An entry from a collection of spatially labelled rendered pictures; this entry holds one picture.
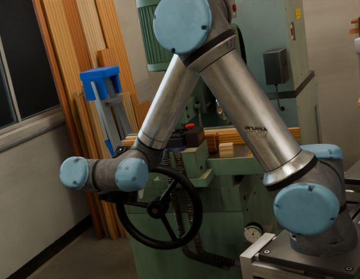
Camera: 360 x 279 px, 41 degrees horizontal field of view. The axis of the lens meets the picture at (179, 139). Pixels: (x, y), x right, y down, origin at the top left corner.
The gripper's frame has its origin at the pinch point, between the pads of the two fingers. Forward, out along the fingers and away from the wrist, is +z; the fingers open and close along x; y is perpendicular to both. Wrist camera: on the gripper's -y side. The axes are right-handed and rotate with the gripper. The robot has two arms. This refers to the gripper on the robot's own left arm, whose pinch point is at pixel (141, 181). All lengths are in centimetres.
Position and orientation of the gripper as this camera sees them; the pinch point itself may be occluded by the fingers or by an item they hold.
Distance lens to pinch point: 144.3
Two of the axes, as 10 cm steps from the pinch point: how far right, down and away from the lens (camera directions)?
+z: 3.9, 2.0, 9.0
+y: -0.5, 9.8, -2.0
